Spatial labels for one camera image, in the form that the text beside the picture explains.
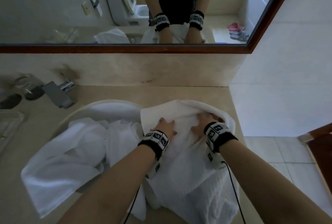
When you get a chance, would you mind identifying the person's left forearm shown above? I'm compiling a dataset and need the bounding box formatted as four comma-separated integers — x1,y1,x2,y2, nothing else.
58,143,156,224

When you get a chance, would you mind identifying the person's left hand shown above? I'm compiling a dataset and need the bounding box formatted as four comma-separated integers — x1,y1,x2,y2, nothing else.
151,117,178,139

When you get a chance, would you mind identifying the wooden framed wall mirror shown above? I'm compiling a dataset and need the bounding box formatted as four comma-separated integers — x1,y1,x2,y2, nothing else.
0,0,303,55

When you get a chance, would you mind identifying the white bath towel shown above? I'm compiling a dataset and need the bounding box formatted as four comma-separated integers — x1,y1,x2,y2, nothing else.
20,117,146,220
140,99,246,224

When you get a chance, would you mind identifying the white round sink basin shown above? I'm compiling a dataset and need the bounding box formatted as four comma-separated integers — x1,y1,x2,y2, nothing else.
50,99,145,141

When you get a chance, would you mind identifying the person's right forearm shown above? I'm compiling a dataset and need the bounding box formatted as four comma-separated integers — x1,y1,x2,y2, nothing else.
219,139,332,224

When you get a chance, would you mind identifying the clear glass cup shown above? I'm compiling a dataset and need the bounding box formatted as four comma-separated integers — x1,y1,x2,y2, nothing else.
14,76,45,101

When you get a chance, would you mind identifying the person's right hand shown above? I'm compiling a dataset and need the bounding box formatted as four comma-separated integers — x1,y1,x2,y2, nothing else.
191,112,225,135

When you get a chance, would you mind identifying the chrome faucet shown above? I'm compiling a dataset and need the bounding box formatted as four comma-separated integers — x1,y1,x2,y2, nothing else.
42,79,77,109

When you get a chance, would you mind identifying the black cable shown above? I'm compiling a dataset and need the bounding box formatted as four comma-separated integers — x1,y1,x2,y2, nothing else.
128,187,141,224
222,161,246,224

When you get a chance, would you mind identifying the black wrist band with markers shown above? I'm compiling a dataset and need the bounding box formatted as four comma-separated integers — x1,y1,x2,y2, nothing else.
137,130,169,161
203,122,239,154

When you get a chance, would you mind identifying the clear rectangular tray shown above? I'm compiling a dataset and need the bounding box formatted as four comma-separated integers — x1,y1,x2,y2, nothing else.
0,110,27,154

